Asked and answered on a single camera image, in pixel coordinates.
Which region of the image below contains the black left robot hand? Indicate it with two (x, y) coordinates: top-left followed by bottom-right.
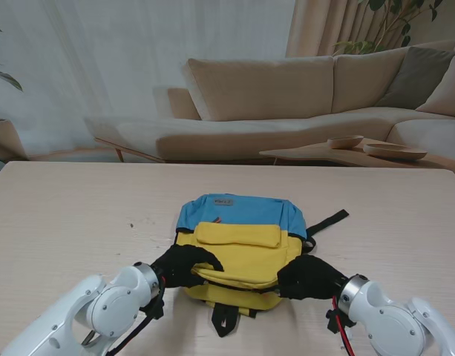
(149, 243), (224, 289)

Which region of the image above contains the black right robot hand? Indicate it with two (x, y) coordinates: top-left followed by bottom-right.
(277, 254), (349, 301)

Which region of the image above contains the blue and yellow school backpack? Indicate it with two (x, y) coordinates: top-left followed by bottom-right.
(174, 192), (350, 338)

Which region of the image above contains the wooden coffee table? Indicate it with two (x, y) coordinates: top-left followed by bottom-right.
(259, 137), (455, 168)

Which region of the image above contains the small wooden bowl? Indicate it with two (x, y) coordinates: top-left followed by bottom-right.
(327, 135), (364, 150)

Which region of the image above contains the wide shallow wooden bowl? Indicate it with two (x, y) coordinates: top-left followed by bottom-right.
(362, 143), (428, 161)

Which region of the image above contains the beige sofa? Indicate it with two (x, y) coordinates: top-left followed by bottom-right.
(84, 39), (455, 164)

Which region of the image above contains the beige plant pot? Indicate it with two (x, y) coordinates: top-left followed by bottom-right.
(0, 118), (27, 162)

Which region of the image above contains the white sheer curtain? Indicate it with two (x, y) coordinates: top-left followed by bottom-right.
(0, 0), (298, 160)

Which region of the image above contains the grey cushion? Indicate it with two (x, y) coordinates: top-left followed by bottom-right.
(375, 46), (455, 111)

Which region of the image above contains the beige cushion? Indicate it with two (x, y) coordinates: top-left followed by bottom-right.
(416, 53), (455, 119)

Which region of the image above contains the beige curtain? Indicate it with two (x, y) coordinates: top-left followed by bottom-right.
(285, 0), (453, 57)

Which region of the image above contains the dark green leaf plant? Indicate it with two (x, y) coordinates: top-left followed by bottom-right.
(0, 22), (24, 93)

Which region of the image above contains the tall green leafy plant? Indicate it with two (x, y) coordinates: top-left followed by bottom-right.
(334, 0), (445, 55)

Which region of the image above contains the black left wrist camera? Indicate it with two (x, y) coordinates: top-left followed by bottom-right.
(140, 296), (165, 320)

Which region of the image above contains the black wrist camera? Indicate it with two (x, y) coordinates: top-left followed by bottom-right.
(326, 309), (356, 334)
(140, 296), (165, 320)

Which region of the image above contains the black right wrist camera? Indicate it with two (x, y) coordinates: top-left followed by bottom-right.
(326, 309), (356, 334)

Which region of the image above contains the red black right arm cable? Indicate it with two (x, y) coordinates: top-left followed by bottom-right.
(330, 294), (356, 356)

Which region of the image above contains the red black arm cable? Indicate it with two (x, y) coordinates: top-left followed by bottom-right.
(330, 294), (356, 356)
(106, 274), (167, 353)

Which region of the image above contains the red black left arm cable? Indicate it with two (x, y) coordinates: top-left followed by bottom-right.
(106, 274), (167, 353)

